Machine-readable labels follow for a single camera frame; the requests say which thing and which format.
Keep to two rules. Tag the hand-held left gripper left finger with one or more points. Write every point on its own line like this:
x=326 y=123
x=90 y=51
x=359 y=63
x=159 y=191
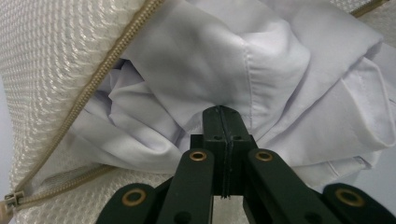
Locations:
x=213 y=124

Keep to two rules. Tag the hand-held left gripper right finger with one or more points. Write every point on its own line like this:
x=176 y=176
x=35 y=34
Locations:
x=238 y=127

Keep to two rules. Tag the white shirt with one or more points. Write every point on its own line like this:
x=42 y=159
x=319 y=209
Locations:
x=249 y=68

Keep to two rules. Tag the cream mesh laundry bag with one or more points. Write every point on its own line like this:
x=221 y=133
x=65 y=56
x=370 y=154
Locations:
x=46 y=62

